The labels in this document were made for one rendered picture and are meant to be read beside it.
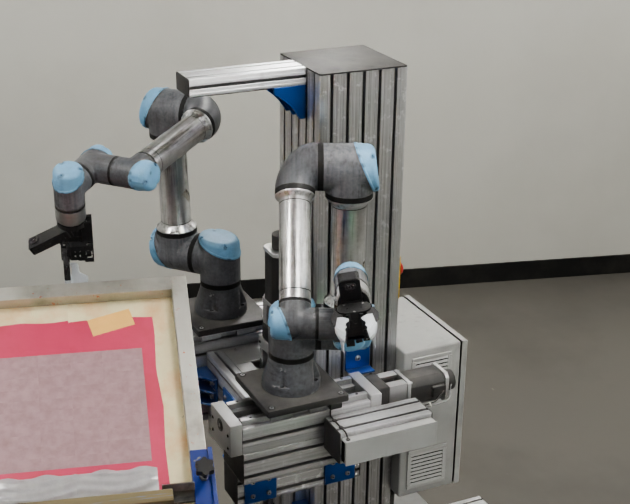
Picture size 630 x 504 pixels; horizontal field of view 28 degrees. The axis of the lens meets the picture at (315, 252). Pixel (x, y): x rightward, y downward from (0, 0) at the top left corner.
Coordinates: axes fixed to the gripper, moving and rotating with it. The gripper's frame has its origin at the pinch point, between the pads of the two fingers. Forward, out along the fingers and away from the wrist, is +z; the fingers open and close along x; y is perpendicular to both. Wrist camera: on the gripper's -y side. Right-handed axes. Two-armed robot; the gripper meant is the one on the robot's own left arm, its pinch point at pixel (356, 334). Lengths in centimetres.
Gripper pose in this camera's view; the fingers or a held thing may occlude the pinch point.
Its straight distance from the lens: 255.5
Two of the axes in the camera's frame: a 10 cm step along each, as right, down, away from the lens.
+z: 0.2, 3.8, -9.2
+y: 1.3, 9.1, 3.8
